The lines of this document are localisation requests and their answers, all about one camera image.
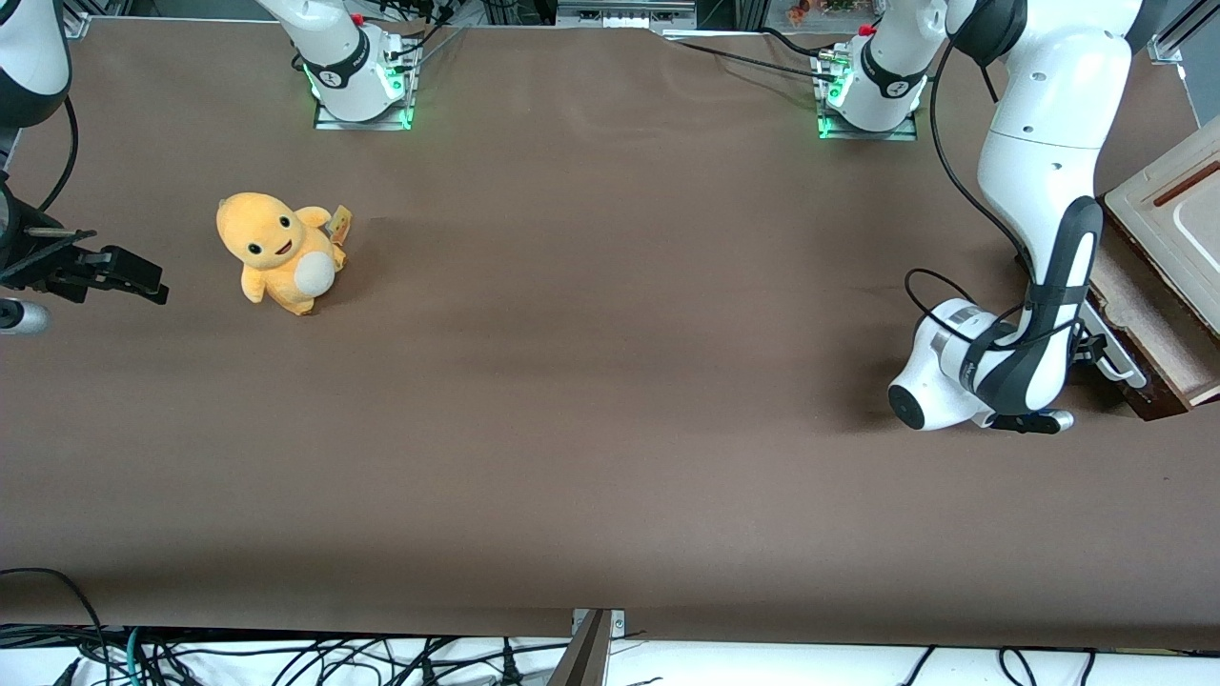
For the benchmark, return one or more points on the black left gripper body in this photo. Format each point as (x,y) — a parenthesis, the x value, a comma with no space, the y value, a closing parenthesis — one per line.
(1089,351)

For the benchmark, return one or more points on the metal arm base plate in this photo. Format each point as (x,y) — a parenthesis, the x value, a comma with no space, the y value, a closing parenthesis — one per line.
(367,122)
(863,134)

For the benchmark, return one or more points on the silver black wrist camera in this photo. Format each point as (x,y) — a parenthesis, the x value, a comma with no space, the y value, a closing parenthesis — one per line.
(21,317)
(1034,421)

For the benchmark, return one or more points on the dark wooden drawer cabinet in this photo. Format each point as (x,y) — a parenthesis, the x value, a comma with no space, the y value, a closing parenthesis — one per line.
(1129,243)

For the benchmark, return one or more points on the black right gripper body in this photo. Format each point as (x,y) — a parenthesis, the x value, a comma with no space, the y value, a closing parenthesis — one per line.
(40,263)

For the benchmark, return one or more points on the white panelled cabinet door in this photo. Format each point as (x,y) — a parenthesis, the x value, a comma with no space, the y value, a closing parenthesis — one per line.
(1182,200)

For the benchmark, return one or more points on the yellow plush toy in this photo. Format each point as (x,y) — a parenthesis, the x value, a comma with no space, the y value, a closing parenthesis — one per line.
(281,252)

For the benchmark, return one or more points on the aluminium frame profile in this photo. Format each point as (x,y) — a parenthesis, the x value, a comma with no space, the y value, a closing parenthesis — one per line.
(624,11)
(1182,33)

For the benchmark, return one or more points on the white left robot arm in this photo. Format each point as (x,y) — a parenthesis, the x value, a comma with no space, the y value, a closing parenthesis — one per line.
(1039,95)

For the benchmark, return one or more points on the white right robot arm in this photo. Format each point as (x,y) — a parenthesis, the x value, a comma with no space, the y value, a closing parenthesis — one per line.
(343,57)

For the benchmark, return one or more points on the grey metal bracket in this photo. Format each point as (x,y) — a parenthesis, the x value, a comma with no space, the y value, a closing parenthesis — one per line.
(591,657)

